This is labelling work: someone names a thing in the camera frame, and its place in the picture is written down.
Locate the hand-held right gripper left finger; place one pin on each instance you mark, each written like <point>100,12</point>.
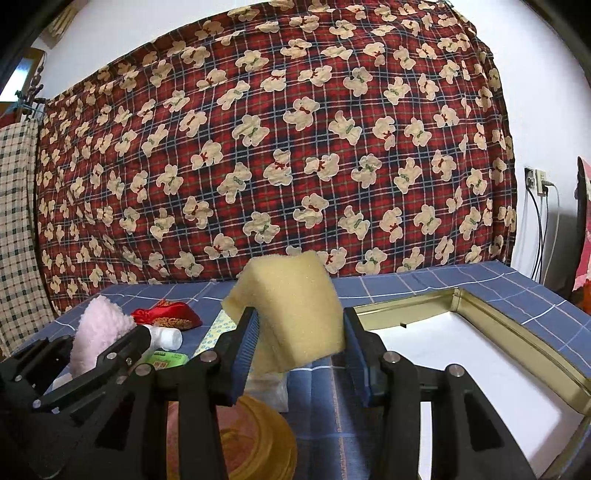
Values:
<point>244,355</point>

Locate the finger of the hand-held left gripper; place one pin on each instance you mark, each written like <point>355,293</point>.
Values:
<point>41,362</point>
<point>120,357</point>

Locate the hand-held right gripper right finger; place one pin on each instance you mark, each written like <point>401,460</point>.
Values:
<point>364,369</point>

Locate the pink fluffy cloth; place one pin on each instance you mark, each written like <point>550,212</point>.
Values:
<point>99,330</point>

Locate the yellow patterned tissue pack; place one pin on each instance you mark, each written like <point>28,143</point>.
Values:
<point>212,332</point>

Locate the green tissue packet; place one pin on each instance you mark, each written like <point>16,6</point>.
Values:
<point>168,360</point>

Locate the yellow sponge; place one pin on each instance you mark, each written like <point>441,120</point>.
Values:
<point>291,314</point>

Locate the red satin pouch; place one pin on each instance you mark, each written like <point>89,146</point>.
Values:
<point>168,318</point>

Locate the gold tin box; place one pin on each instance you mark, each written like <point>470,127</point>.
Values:
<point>508,321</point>

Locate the blue checked sheet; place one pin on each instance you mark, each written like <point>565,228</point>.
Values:
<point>415,281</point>

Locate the beige checked cloth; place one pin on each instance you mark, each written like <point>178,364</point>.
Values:
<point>18,230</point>

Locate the red plaid bear-print blanket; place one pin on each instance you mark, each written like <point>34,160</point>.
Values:
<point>277,138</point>

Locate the pink patchwork cloth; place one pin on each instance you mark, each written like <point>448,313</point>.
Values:
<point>586,258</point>

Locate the dark metal hanger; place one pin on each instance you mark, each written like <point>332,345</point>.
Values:
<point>30,104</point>

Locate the black chair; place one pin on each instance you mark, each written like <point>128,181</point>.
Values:
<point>581,198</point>

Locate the dark wall socket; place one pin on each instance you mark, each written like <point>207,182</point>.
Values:
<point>530,177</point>

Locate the white wall socket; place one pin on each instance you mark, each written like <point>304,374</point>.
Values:
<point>541,181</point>

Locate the wooden window frame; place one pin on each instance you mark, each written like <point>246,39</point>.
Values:
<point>27,69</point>

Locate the beige wall hanging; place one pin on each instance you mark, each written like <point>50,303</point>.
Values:
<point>60,25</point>

